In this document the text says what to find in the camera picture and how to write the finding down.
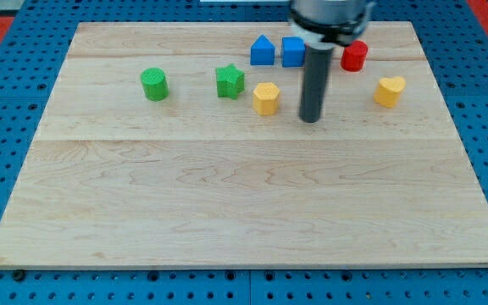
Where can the yellow hexagon block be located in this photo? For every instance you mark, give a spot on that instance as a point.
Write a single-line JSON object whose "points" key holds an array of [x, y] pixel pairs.
{"points": [[266, 98]]}

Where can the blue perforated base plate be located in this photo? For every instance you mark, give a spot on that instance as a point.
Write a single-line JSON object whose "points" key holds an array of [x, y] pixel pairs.
{"points": [[454, 41]]}

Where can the green star block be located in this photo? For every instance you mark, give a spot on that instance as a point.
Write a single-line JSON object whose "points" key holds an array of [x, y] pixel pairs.
{"points": [[230, 81]]}

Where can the yellow heart block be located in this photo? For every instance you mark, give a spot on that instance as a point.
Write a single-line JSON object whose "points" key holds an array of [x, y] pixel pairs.
{"points": [[389, 90]]}

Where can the light wooden board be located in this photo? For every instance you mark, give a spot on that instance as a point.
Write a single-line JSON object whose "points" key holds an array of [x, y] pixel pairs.
{"points": [[115, 181]]}

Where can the blue triangle block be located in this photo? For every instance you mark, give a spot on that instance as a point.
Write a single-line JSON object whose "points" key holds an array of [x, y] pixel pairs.
{"points": [[262, 52]]}

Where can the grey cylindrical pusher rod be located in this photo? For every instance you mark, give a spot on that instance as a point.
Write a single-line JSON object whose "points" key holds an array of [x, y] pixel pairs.
{"points": [[315, 78]]}

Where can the red cylinder block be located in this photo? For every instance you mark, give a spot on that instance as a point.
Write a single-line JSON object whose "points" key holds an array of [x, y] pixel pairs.
{"points": [[354, 56]]}

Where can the blue cube block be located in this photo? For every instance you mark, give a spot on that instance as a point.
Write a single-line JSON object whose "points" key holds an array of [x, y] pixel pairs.
{"points": [[292, 52]]}

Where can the green cylinder block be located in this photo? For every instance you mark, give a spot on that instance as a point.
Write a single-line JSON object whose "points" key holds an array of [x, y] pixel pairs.
{"points": [[154, 84]]}

